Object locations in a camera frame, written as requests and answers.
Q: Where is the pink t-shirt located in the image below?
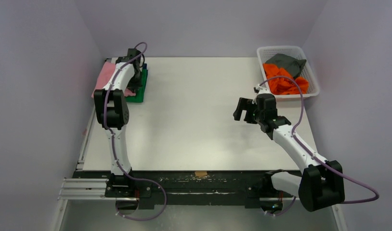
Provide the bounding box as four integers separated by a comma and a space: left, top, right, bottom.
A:
91, 62, 137, 99

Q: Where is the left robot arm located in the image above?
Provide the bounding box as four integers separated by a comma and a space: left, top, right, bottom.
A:
93, 48, 143, 197

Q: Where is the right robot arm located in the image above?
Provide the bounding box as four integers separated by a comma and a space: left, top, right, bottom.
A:
233, 93, 345, 212

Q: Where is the orange t-shirt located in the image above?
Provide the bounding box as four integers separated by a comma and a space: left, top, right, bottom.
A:
262, 64, 309, 95

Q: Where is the green folded t-shirt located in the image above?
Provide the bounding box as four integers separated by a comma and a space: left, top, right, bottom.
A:
124, 68, 148, 103

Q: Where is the dark grey t-shirt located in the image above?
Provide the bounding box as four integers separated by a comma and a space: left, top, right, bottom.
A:
265, 53, 307, 79

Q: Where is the white plastic basket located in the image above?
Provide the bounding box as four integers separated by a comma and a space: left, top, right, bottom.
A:
256, 45, 320, 98

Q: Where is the brown tape piece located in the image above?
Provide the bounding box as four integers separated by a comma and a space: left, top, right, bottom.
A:
195, 171, 208, 178

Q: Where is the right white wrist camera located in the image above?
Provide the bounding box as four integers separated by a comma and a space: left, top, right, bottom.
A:
253, 85, 271, 96

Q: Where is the black mounting base rail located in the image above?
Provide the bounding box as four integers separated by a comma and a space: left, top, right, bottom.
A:
73, 170, 281, 209

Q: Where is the aluminium frame rail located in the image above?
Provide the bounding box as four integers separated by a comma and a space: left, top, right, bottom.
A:
58, 179, 106, 200

